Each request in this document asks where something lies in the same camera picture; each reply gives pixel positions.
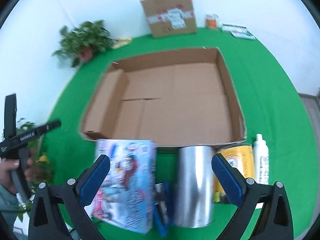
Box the white spray bottle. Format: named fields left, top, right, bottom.
left=253, top=134, right=269, bottom=185

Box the yellow black tin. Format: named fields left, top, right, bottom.
left=213, top=143, right=255, bottom=204

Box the silver metal can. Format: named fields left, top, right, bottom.
left=174, top=145, right=214, bottom=228

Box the blue pen pack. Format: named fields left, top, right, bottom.
left=153, top=181, right=174, bottom=238

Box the person's left hand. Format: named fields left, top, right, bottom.
left=1, top=149, right=35, bottom=195

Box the grey green jacket sleeve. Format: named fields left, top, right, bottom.
left=0, top=186, right=19, bottom=231

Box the potted green plant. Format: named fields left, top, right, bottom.
left=52, top=20, right=114, bottom=68

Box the green table cloth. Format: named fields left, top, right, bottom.
left=41, top=28, right=319, bottom=237

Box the yellow paper envelope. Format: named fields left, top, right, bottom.
left=111, top=38, right=132, bottom=49

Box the open cardboard tray box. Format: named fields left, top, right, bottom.
left=79, top=47, right=247, bottom=147

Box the sealed cardboard box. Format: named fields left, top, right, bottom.
left=140, top=0, right=197, bottom=38

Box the light blue flat case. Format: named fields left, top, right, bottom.
left=231, top=31, right=255, bottom=40

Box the orange clear jar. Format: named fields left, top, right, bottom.
left=205, top=14, right=219, bottom=29

